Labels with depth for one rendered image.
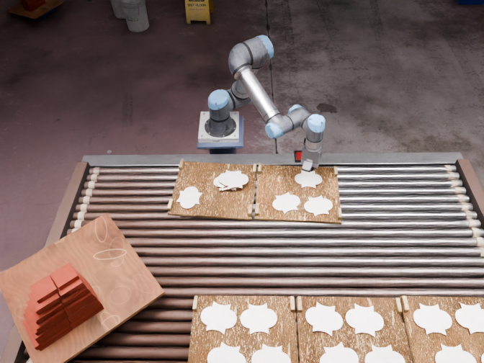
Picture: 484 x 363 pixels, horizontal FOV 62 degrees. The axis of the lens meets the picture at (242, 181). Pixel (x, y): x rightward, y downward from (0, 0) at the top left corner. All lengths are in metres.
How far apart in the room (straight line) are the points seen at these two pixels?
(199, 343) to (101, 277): 0.47
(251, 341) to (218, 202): 0.69
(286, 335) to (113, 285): 0.71
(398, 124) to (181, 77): 2.25
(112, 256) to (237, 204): 0.63
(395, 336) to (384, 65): 3.45
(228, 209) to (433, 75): 3.26
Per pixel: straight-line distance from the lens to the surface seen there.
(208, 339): 1.67
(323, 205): 1.98
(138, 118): 4.03
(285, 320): 1.69
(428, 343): 1.77
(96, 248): 1.84
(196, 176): 2.11
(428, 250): 2.00
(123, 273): 1.74
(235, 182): 2.02
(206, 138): 2.35
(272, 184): 2.05
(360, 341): 1.70
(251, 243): 1.87
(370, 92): 4.30
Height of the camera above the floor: 2.50
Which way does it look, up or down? 49 degrees down
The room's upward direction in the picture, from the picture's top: 3 degrees counter-clockwise
